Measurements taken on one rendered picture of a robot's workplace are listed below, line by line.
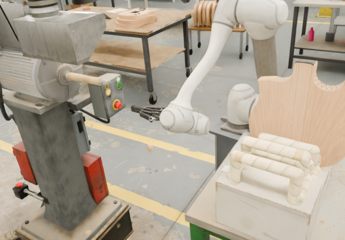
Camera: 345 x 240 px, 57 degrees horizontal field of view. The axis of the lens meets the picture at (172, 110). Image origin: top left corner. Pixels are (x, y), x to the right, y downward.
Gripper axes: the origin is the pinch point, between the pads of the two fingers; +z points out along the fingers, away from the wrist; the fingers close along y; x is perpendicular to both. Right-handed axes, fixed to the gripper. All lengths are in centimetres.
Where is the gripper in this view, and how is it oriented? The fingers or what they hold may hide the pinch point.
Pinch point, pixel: (137, 109)
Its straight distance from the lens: 168.3
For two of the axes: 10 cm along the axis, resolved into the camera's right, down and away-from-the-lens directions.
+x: -0.8, -8.8, -4.8
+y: 5.2, -4.4, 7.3
